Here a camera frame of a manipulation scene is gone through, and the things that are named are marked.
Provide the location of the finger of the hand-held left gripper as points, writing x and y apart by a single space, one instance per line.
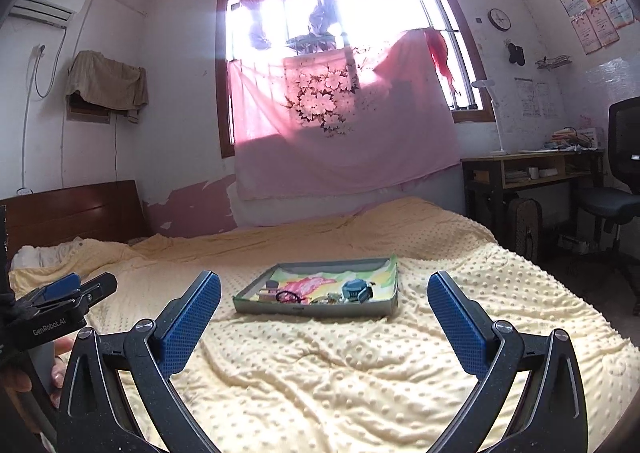
60 287
97 289

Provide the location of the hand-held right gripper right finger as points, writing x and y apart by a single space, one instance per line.
455 323

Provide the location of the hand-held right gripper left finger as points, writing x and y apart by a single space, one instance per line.
192 323

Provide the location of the clear plastic trinket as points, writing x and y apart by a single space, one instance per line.
270 289

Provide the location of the grey tray with colourful lining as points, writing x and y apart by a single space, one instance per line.
320 310

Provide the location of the person's left hand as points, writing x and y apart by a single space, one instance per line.
62 363

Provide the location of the white crumpled cloth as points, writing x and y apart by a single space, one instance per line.
45 255

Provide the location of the brown wooden headboard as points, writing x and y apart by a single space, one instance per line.
75 218

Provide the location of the brown patterned suitcase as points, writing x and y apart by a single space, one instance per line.
525 228

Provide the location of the yellow dotted blanket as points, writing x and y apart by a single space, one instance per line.
350 383

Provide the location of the dark wooden desk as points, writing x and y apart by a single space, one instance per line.
480 183

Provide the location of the white power strip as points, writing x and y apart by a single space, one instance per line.
575 244

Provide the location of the black office chair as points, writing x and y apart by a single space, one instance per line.
605 203

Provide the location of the white desk lamp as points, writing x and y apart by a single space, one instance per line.
498 133

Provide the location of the pink floral sheet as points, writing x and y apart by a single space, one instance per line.
400 133

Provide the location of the beige draped cloth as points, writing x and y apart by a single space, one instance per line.
105 78

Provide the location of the pile of desk clutter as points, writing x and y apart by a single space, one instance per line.
575 139

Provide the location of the brown framed window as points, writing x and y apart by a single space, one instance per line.
480 83

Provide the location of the red hanging cloth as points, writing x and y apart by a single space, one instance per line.
439 53

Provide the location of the white air conditioner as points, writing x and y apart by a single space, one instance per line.
47 3

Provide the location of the white wall socket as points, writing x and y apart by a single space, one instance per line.
24 192

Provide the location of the brown wall box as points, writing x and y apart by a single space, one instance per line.
87 113

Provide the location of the white wall calendar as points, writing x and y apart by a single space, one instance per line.
528 98

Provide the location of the black hanging wall item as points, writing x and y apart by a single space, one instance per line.
516 53

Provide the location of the round wall clock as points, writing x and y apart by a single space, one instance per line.
498 19

